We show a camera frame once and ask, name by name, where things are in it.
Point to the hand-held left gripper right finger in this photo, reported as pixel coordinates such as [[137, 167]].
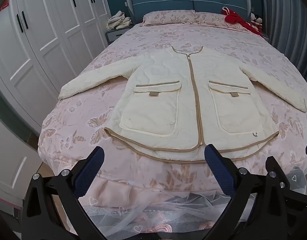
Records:
[[218, 170]]

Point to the white wardrobe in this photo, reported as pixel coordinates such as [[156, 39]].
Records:
[[43, 42]]

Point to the red knitted garment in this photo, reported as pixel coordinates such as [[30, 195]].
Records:
[[237, 20]]

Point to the cream quilted jacket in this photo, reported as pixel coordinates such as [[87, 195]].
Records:
[[153, 100]]

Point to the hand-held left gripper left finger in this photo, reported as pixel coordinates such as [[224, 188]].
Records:
[[89, 172]]

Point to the pink butterfly print blanket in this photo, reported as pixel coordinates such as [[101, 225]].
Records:
[[156, 37]]

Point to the red paper-cut sticker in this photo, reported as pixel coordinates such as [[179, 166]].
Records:
[[3, 5]]

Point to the grey nightstand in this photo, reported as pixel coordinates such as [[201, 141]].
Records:
[[114, 36]]

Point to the grey-blue curtain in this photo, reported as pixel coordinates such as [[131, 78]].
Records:
[[286, 17]]

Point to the pink floral pillow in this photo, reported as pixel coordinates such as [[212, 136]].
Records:
[[168, 17], [213, 18]]

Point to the small plush dolls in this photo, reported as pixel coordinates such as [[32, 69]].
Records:
[[256, 20]]

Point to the pile of cream clothes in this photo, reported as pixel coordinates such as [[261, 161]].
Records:
[[118, 21]]

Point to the white low cabinet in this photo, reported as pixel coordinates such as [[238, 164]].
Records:
[[11, 167]]

